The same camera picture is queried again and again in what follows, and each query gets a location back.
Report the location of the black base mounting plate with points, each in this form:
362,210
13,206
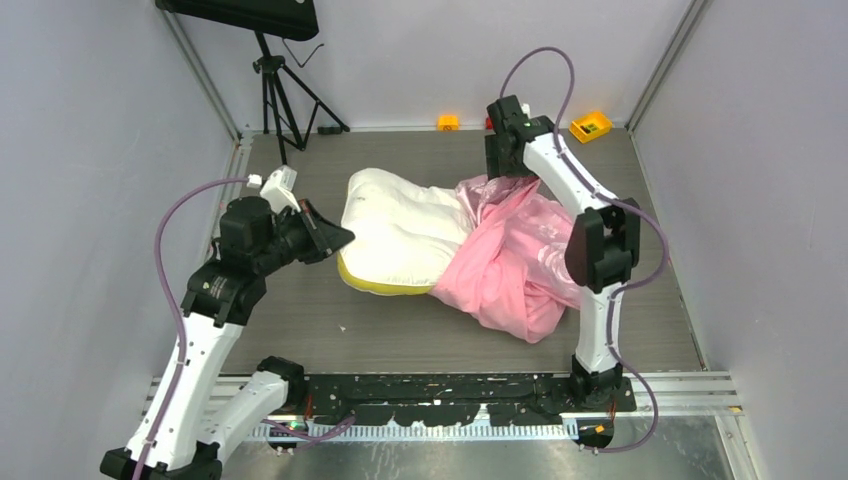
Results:
519,399

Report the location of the small black adapter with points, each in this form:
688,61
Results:
330,130

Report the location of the orange toy block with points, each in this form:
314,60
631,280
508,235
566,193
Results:
448,123

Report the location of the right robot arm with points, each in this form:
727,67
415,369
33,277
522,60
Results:
601,252

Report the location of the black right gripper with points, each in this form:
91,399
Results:
497,167

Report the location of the pink floral pillowcase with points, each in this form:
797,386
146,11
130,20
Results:
510,274

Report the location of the white yellow-edged pillow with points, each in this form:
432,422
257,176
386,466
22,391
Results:
406,235

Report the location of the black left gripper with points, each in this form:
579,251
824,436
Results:
324,238

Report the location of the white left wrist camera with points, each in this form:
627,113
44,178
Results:
277,188

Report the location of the yellow toy bin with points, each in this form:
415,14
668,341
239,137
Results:
590,126

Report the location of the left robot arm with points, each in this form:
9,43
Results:
177,439

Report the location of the black light panel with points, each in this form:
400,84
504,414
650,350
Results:
287,19

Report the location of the black camera tripod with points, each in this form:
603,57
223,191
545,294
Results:
277,110

